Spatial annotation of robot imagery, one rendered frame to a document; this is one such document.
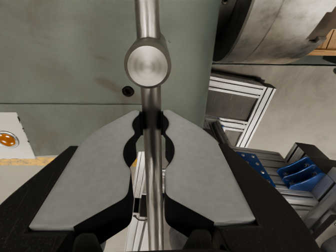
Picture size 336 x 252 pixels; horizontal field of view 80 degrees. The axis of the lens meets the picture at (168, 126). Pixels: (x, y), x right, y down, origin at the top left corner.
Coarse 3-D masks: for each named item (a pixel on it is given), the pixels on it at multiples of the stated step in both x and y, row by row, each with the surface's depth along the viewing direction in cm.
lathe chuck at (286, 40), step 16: (288, 0) 23; (304, 0) 23; (320, 0) 23; (288, 16) 24; (304, 16) 24; (320, 16) 24; (272, 32) 26; (288, 32) 26; (304, 32) 26; (256, 48) 29; (272, 48) 29; (288, 48) 29; (304, 48) 29
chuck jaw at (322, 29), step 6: (330, 12) 25; (324, 18) 25; (330, 18) 25; (318, 24) 26; (324, 24) 26; (330, 24) 26; (312, 30) 27; (318, 30) 27; (324, 30) 27; (312, 36) 28
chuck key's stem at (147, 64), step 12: (132, 48) 9; (144, 48) 9; (156, 48) 9; (132, 60) 9; (144, 60) 9; (156, 60) 9; (168, 60) 9; (132, 72) 9; (144, 72) 9; (156, 72) 9; (168, 72) 10; (144, 84) 10; (156, 84) 10
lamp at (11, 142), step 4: (0, 136) 27; (4, 136) 27; (8, 136) 27; (0, 140) 27; (4, 140) 27; (8, 140) 27; (12, 140) 27; (4, 144) 28; (8, 144) 28; (12, 144) 28
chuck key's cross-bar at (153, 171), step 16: (144, 0) 9; (144, 16) 10; (144, 32) 10; (144, 96) 12; (160, 96) 12; (144, 112) 12; (144, 128) 13; (160, 128) 13; (144, 144) 13; (160, 144) 13; (144, 160) 14; (160, 160) 14; (160, 176) 14; (160, 192) 14; (160, 208) 15; (160, 224) 15; (160, 240) 15
